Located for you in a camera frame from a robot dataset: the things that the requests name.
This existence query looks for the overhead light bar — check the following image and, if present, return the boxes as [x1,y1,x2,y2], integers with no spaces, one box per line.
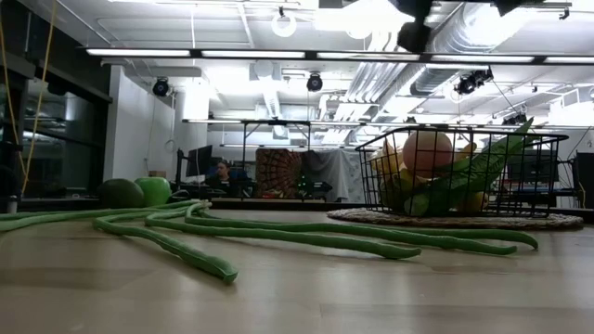
[85,45,594,66]

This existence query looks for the grey cloth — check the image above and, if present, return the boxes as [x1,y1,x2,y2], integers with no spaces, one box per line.
[302,148,368,203]

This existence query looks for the black monitor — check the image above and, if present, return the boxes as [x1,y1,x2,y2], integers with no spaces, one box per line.
[505,148,561,185]

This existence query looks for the round woven placemat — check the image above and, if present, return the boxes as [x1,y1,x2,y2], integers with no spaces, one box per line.
[326,207,585,231]

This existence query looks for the dark monitor on arm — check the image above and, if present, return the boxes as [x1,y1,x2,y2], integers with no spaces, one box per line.
[185,144,213,178]

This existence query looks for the pink peach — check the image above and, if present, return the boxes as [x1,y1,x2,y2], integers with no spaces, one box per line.
[402,131,454,180]

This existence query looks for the black box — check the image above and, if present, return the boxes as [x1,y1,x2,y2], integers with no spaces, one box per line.
[575,151,594,210]

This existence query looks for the long green bean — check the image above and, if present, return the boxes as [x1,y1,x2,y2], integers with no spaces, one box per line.
[92,211,239,286]
[199,209,540,251]
[184,202,519,256]
[144,208,423,261]
[0,199,213,234]

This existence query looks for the pale yellow fruit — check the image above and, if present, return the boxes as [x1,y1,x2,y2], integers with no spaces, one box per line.
[456,141,479,162]

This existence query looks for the yellow lemon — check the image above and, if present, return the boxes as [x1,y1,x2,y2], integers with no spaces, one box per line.
[457,190,490,214]

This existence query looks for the patterned tapestry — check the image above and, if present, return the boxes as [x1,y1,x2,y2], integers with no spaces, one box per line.
[254,148,303,199]

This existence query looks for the yellow hanging cable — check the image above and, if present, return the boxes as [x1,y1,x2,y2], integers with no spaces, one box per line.
[0,0,59,196]

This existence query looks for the round black ceiling lamp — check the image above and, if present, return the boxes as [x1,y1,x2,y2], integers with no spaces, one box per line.
[305,72,325,93]
[151,77,171,97]

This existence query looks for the bright green apple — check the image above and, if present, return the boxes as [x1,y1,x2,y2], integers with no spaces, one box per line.
[134,176,173,208]

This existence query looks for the green pear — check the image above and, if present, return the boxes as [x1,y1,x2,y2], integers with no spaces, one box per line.
[380,167,428,213]

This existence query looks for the white ceiling ring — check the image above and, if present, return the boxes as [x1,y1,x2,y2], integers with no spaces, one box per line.
[270,12,298,39]

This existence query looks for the black ceiling spotlight cluster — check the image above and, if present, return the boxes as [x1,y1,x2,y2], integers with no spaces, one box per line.
[453,68,495,96]

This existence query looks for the dark green avocado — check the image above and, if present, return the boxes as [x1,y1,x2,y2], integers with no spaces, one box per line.
[97,178,146,210]

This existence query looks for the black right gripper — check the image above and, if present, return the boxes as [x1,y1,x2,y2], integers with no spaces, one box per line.
[392,0,544,53]

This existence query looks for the black stand frame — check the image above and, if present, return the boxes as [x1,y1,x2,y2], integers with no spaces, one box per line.
[240,119,312,199]

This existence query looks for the black wire basket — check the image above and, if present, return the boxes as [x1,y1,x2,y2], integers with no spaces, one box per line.
[355,124,570,218]

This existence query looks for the small black ceiling fixture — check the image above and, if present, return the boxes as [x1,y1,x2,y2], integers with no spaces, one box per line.
[501,110,529,126]

